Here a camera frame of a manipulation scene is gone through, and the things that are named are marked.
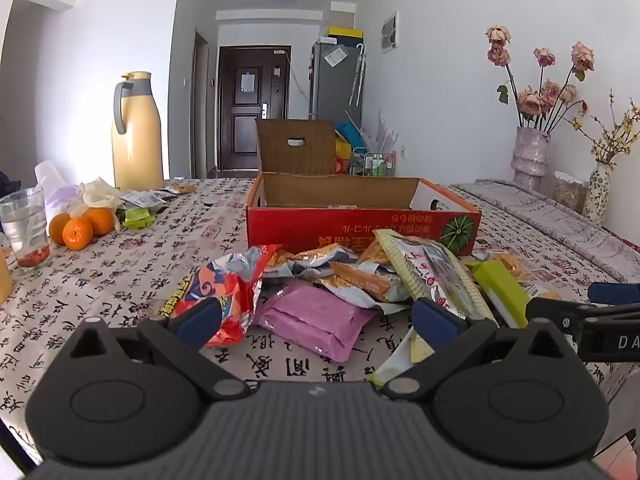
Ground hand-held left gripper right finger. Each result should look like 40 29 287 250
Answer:
382 297 573 401

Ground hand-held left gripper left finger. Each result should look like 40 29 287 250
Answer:
62 297 251 401

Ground yellow thermos jug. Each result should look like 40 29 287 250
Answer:
111 71 165 192

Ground red cardboard box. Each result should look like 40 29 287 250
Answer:
245 172 482 258

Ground pink packet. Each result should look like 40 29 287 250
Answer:
252 280 378 363

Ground orange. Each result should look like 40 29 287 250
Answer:
48 212 71 246
62 216 94 251
82 206 116 237

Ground pile of grey cookie packets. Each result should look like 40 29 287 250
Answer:
262 242 556 316

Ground wire rack with bottles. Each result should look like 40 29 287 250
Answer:
350 150 398 177

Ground dried pink roses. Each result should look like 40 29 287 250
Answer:
485 25 596 133

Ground yellow flower branches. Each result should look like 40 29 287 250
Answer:
570 89 640 167

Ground clear drinking glass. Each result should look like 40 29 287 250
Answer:
0 187 51 273

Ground red orange snack bag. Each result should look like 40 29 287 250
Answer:
160 244 283 348

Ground brown cardboard panel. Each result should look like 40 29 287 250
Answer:
255 119 337 177

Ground yellow green wrapper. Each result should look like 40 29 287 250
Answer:
370 327 433 386

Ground pink ribbed vase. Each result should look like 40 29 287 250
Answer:
512 126 551 192

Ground blue plastic basin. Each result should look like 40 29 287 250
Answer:
334 121 363 146

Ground grey side door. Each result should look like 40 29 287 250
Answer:
192 30 211 179

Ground dark brown door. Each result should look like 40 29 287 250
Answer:
218 46 291 171

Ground glass storage jar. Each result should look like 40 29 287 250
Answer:
552 171 591 213

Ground white hanging umbrella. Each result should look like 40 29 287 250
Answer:
350 44 367 107

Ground lavender plastic bag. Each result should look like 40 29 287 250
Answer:
47 185 83 221

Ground grey quilted cloth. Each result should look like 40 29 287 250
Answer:
445 179 640 283

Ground pale dried grass bunch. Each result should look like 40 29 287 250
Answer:
357 110 401 153

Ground small green snack packet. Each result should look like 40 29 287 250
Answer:
122 207 156 230

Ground white wall panel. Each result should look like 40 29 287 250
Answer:
380 10 401 55

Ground lime green packet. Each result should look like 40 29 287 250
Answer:
465 259 533 328

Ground yellow striped long packet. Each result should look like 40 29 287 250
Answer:
372 229 498 326

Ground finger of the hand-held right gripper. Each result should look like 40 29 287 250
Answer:
582 282 640 317
529 297 583 333

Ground grey refrigerator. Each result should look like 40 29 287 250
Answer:
310 40 368 122

